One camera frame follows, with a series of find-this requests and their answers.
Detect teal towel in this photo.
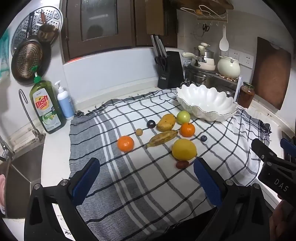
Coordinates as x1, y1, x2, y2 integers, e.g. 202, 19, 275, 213
0, 30, 12, 79

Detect person's right hand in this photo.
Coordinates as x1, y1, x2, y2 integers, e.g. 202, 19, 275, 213
270, 199, 296, 241

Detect pink cloth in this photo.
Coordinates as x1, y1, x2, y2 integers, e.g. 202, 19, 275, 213
0, 174, 6, 209

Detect white wire wall rack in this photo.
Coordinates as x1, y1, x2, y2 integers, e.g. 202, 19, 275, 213
180, 5, 228, 26

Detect cream handled pan stack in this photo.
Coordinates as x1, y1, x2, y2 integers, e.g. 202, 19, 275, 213
181, 42, 216, 71

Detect metal shelf rack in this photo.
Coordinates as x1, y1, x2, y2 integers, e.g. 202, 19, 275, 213
184, 65, 242, 103

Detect green dish soap bottle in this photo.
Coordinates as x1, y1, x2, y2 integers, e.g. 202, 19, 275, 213
29, 66, 67, 134

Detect white scalloped bowl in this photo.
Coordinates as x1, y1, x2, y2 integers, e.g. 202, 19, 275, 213
176, 84, 238, 122

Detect large yellow citrus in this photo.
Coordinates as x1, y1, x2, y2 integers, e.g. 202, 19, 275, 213
171, 138, 197, 161

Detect spotted yellow banana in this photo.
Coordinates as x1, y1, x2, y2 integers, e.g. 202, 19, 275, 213
146, 130, 179, 149

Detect brown wooden cutting board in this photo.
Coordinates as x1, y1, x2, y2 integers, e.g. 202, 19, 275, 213
251, 37, 292, 110

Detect steel kitchen sink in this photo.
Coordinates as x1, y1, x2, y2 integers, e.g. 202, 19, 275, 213
0, 139, 45, 218

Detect yellow mango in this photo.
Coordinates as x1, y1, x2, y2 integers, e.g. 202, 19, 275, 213
157, 114, 176, 132

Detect white rice spoon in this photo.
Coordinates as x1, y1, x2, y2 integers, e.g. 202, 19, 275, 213
219, 26, 229, 51

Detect glass jar of red sauce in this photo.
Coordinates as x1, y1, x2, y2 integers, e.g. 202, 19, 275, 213
238, 82, 255, 109

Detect dark wooden cabinet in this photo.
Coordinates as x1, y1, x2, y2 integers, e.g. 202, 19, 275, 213
60, 0, 178, 63

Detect small copper pot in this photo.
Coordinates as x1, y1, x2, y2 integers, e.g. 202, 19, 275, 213
38, 10, 59, 42

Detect black kitchen scissors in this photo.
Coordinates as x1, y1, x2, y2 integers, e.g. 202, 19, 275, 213
154, 56, 167, 71

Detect grey white checked cloth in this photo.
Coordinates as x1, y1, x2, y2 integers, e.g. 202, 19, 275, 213
69, 89, 272, 241

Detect black knife block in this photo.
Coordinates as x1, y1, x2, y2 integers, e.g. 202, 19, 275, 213
158, 51, 185, 90

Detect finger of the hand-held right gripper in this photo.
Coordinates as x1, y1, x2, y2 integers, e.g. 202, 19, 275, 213
251, 138, 286, 167
280, 131, 296, 163

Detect white round kettle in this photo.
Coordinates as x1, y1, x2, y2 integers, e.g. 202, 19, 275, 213
217, 56, 241, 79

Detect blue white pump bottle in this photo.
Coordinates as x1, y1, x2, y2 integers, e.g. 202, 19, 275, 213
55, 81, 75, 120

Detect round perforated steamer plate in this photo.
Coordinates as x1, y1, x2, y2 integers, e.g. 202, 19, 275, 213
11, 6, 63, 56

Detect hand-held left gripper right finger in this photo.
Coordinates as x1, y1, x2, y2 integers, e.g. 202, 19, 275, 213
193, 158, 272, 241

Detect curved metal faucet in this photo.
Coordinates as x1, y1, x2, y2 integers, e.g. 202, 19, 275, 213
18, 89, 45, 141

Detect copper strainer pan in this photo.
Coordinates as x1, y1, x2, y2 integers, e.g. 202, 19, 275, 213
11, 14, 43, 81

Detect steel handled knife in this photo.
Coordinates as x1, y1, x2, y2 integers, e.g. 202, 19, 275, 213
158, 36, 167, 58
154, 35, 164, 57
151, 34, 160, 57

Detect stainless steel pot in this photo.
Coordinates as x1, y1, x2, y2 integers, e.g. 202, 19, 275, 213
192, 73, 209, 85

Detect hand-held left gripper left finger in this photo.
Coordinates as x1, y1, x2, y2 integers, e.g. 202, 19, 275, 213
24, 158, 101, 241

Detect green apple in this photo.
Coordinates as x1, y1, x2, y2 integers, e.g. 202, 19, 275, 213
177, 111, 191, 125

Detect white wall socket strip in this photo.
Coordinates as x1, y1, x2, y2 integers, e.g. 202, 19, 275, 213
222, 49, 253, 69

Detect orange tangerine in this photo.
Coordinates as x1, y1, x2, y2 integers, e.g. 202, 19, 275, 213
117, 136, 134, 152
180, 123, 196, 138

